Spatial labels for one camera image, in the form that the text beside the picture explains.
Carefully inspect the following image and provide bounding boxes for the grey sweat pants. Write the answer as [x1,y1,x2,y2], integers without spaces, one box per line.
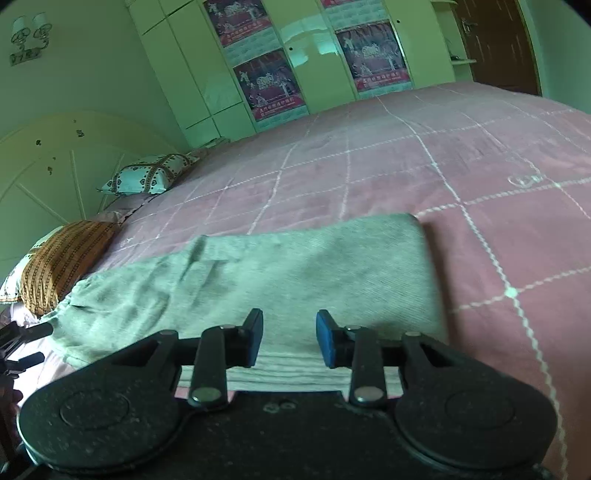
[38,212,452,401]

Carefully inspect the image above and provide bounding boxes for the twin glass wall lamp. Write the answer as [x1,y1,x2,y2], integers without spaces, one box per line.
[9,12,53,66]

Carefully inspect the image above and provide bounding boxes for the brown wooden door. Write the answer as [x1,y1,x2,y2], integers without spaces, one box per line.
[454,0,544,97]

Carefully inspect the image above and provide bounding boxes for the cream glossy wardrobe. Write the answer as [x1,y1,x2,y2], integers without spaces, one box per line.
[124,0,455,139]

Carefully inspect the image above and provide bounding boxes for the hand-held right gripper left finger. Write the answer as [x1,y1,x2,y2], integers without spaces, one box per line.
[110,308,264,411]

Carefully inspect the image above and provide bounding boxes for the orange striped pillow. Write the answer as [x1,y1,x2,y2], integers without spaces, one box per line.
[18,220,121,316]

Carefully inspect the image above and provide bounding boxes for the cream corner shelf unit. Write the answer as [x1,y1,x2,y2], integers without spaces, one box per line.
[430,0,479,83]

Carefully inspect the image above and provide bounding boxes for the pink checked bedspread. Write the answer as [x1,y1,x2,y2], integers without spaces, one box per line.
[0,82,591,480]

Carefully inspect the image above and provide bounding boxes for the cream wooden headboard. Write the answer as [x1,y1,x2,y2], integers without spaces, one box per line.
[0,113,190,281]

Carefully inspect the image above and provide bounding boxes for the pink pillow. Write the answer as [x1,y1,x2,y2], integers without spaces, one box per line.
[95,191,155,226]

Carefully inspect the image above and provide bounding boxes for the teal patterned pillow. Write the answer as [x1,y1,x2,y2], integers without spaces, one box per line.
[96,153,200,196]

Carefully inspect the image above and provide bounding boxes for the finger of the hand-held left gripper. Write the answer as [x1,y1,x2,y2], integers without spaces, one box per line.
[0,322,54,346]
[0,353,45,377]

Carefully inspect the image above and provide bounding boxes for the white pillow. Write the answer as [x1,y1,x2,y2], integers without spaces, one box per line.
[0,225,65,304]

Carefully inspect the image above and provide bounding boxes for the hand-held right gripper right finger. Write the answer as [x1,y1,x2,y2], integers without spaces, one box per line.
[315,309,468,409]

